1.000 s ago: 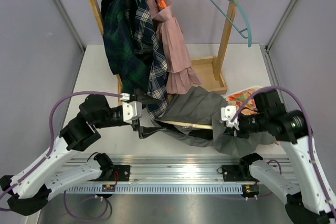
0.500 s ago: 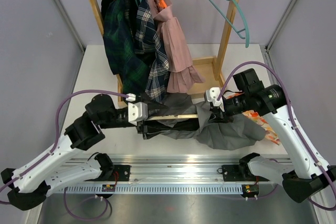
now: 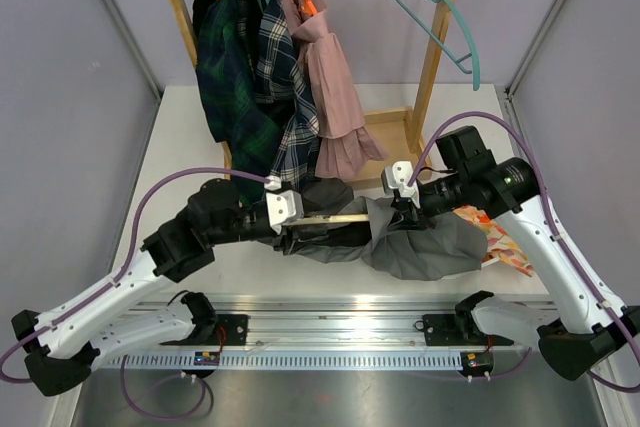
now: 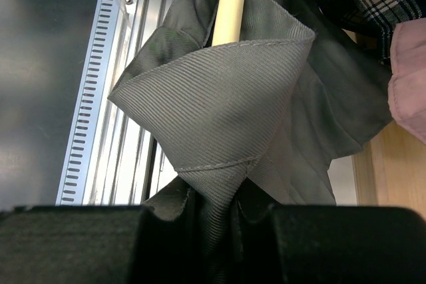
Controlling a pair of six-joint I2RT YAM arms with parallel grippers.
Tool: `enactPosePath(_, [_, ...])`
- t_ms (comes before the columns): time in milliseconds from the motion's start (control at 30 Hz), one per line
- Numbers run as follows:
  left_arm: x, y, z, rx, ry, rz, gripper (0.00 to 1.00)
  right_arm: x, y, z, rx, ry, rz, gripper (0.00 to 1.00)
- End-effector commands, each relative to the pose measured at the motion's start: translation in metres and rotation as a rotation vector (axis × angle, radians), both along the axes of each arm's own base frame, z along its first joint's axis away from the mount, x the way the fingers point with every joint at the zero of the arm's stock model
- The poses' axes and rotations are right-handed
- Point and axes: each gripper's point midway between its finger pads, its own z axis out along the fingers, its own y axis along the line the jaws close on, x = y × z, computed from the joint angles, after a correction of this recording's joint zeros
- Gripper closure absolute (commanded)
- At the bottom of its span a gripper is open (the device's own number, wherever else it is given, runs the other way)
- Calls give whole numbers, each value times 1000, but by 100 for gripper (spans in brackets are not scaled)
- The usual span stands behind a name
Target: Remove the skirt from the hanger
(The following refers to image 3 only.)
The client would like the grey skirt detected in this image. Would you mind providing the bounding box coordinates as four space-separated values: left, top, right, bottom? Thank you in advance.
283 179 488 281

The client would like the cream wooden hanger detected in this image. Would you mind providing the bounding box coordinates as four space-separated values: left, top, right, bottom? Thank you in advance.
289 214 369 226

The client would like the floral orange skirt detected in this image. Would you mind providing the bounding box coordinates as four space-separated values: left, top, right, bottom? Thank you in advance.
454 206 534 277

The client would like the teal plastic hanger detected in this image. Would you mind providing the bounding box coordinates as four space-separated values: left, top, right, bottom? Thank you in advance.
375 0 484 92

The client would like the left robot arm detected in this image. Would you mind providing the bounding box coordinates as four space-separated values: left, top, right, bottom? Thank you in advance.
12 179 327 397

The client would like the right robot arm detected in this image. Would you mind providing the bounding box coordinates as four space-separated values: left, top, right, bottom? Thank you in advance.
381 126 639 381

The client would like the pink pleated skirt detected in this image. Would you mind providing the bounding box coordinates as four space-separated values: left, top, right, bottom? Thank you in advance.
281 0 387 180

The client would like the green navy plaid garment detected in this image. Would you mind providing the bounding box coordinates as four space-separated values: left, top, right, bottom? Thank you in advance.
193 0 293 177

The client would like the navy white plaid garment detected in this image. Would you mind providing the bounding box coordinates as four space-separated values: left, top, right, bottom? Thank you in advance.
235 0 320 191

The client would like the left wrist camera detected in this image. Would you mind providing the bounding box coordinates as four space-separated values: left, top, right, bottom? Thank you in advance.
265 176 304 235

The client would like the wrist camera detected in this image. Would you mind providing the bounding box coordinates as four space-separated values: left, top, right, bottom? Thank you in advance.
265 176 304 235
381 161 420 208

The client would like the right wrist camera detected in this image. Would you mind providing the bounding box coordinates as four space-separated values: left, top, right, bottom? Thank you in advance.
381 161 420 208

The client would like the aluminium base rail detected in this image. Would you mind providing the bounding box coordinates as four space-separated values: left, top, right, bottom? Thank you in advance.
107 298 526 373

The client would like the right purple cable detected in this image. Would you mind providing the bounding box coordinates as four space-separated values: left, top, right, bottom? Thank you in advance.
407 110 640 393

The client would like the purple cable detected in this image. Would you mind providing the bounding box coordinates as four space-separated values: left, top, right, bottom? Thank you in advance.
118 352 216 421
0 168 274 387
407 110 640 393

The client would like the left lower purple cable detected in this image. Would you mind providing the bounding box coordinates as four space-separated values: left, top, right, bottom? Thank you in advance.
118 352 216 421

